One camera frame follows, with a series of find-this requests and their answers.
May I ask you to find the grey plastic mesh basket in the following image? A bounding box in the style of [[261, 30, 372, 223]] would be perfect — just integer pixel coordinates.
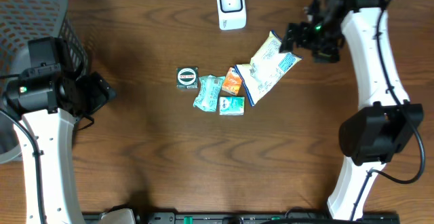
[[0, 0, 90, 166]]

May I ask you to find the white blue snack bag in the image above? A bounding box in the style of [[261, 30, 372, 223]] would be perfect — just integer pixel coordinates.
[[234, 31, 302, 107]]

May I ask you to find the round white red lid cup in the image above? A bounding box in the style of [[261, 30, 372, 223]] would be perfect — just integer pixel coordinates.
[[176, 67, 198, 90]]

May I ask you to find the white barcode scanner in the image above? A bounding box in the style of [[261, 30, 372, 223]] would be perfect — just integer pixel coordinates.
[[216, 0, 247, 31]]

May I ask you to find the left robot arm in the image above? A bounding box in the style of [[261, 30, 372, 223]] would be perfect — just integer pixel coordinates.
[[3, 64, 116, 223]]

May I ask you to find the green snack packet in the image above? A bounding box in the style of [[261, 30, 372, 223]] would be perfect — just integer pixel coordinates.
[[193, 75, 224, 112]]

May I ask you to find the orange snack packet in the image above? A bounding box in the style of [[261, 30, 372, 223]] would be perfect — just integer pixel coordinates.
[[222, 67, 242, 96]]

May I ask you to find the small teal white packet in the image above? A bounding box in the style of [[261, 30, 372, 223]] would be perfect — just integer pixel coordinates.
[[219, 96, 245, 115]]

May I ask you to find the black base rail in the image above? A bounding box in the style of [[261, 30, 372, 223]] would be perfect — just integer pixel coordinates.
[[83, 210, 401, 224]]

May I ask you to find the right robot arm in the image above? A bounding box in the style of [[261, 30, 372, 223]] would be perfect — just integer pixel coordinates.
[[279, 0, 424, 223]]

